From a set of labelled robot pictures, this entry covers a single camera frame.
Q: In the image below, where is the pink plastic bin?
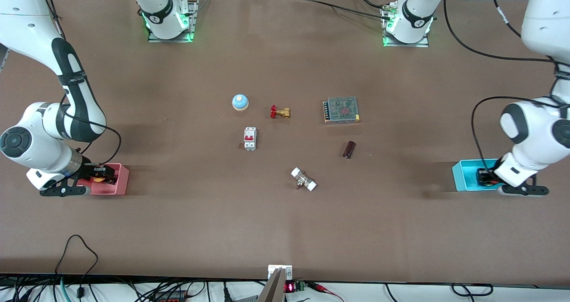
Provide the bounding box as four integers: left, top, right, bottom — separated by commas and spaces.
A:
77, 163, 130, 196

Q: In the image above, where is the cyan plastic bin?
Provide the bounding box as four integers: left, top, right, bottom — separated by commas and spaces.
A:
452, 159, 506, 192

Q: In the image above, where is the white red circuit breaker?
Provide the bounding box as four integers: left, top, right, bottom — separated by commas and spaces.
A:
243, 127, 258, 151

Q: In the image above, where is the metal mesh power supply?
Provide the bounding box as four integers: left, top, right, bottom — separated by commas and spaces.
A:
323, 97, 361, 125

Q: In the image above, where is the white capped metal fitting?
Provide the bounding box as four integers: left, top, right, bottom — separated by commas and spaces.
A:
290, 167, 318, 192

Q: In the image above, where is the red alligator clip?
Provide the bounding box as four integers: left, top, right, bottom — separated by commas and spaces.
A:
309, 282, 344, 302

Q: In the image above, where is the grey metal bar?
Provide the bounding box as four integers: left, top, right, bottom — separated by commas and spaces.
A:
257, 268, 286, 302

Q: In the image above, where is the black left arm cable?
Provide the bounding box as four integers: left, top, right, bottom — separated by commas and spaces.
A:
443, 0, 562, 176

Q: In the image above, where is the thin black looped cable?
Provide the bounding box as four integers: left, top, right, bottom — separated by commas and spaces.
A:
54, 234, 99, 277

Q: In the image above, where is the black coiled cable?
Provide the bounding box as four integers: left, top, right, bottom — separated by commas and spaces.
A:
451, 283, 494, 298

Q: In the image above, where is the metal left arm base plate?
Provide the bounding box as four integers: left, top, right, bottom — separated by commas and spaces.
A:
382, 3, 430, 48

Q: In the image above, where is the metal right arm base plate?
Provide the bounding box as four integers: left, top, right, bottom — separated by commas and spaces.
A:
147, 0, 199, 43

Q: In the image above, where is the brass valve red handle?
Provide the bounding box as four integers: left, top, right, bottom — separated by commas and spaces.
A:
269, 105, 292, 120

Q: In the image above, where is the white metal bracket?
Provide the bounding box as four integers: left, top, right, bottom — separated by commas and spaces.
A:
267, 264, 293, 281

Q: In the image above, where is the black cable to arm base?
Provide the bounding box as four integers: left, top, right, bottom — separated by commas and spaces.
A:
306, 0, 393, 20

